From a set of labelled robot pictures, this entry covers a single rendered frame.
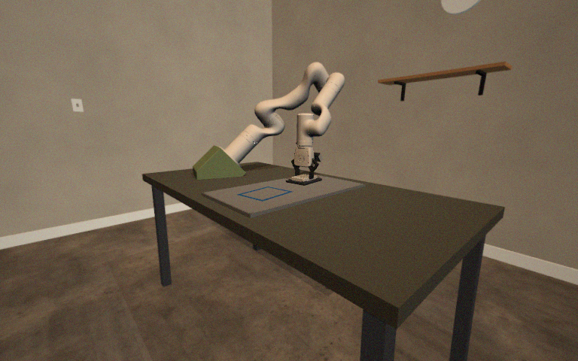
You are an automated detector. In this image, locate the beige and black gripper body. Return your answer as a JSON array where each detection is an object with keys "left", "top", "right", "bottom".
[{"left": 294, "top": 146, "right": 315, "bottom": 167}]

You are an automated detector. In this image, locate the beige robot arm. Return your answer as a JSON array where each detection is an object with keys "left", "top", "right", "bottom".
[{"left": 221, "top": 62, "right": 345, "bottom": 168}]

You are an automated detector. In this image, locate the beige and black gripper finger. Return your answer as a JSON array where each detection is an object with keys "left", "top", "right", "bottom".
[
  {"left": 309, "top": 159, "right": 319, "bottom": 179},
  {"left": 291, "top": 159, "right": 300, "bottom": 176}
]

